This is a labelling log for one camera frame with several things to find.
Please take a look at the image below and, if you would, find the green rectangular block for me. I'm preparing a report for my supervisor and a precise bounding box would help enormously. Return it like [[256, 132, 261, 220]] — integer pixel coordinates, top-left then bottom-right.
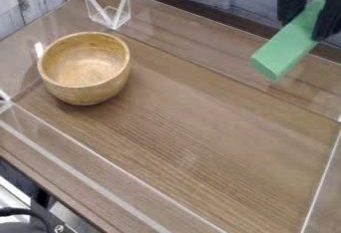
[[250, 0, 325, 82]]

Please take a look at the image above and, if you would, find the wooden bowl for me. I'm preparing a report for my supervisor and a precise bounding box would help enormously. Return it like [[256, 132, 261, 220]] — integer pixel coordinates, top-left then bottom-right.
[[38, 32, 131, 106]]

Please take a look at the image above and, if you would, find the clear acrylic corner bracket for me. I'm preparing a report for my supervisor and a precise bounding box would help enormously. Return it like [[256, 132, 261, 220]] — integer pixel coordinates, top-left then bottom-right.
[[86, 0, 131, 30]]

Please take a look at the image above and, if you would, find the black metal bracket with screw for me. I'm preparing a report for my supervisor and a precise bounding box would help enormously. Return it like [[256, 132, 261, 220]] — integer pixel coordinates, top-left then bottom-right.
[[30, 200, 79, 233]]

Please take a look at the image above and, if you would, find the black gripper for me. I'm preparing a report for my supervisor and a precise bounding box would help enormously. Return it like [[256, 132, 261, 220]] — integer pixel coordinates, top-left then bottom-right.
[[277, 0, 341, 42]]

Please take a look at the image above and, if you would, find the black cable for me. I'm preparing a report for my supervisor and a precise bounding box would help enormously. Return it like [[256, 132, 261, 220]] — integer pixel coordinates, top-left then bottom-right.
[[0, 207, 34, 221]]

